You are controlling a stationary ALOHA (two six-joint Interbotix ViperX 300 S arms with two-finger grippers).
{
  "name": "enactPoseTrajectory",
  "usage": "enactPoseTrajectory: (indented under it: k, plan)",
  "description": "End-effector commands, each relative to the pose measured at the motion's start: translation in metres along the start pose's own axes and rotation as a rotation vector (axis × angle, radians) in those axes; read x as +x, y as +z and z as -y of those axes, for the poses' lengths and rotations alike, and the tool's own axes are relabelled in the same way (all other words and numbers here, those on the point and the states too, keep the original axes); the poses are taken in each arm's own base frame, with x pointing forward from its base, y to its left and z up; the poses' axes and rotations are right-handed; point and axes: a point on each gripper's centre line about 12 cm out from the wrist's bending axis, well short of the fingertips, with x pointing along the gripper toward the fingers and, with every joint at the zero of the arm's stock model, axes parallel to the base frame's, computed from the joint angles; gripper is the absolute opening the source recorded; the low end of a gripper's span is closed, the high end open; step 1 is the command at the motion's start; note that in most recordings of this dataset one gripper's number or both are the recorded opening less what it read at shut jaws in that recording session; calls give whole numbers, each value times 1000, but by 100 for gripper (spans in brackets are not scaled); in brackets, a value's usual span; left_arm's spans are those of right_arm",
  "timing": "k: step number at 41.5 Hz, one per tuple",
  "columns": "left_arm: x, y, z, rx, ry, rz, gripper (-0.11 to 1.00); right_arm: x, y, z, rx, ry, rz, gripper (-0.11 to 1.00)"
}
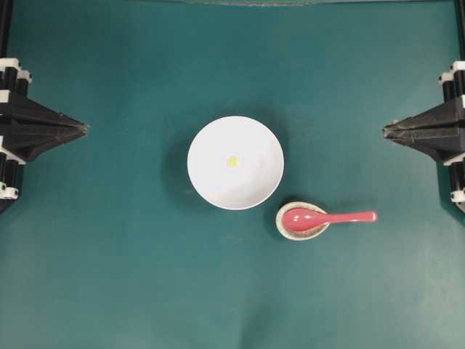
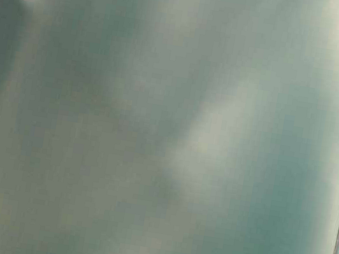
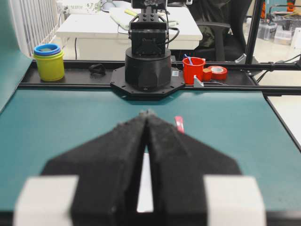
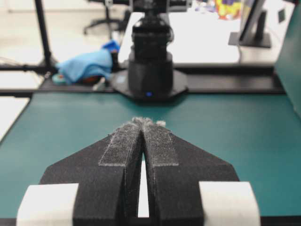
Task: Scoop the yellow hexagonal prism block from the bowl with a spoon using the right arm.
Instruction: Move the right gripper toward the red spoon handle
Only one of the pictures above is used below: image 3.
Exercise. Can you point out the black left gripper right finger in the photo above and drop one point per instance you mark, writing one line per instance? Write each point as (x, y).
(178, 164)

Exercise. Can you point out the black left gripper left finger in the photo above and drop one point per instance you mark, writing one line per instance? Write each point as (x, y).
(109, 170)

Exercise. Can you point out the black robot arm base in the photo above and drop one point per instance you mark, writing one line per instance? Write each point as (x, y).
(148, 67)

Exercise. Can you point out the red tag on table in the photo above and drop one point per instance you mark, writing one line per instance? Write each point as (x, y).
(179, 123)

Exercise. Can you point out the red plastic cup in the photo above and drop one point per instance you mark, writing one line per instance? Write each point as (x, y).
(190, 70)

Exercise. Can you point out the red tape roll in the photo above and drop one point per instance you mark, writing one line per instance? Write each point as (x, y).
(215, 73)

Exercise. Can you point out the blue stick in cup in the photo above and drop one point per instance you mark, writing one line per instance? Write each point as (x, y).
(189, 59)

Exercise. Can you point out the stacked yellow-green blue cups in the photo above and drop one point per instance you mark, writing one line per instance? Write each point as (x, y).
(49, 60)

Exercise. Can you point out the white desk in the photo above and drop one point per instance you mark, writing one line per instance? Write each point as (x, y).
(98, 37)

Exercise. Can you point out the black office chair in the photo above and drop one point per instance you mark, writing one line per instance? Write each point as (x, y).
(221, 25)

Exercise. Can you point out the silver corner bracket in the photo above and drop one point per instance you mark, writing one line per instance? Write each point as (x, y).
(197, 82)

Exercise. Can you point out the black clip on rail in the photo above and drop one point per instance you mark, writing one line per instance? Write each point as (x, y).
(97, 69)

